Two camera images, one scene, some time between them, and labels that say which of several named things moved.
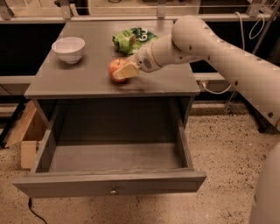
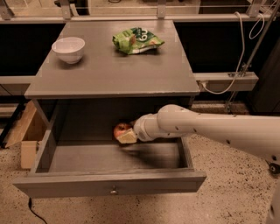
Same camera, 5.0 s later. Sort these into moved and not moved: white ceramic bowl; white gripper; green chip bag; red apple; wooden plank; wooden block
Moved: white gripper; red apple
Not moved: wooden block; green chip bag; white ceramic bowl; wooden plank
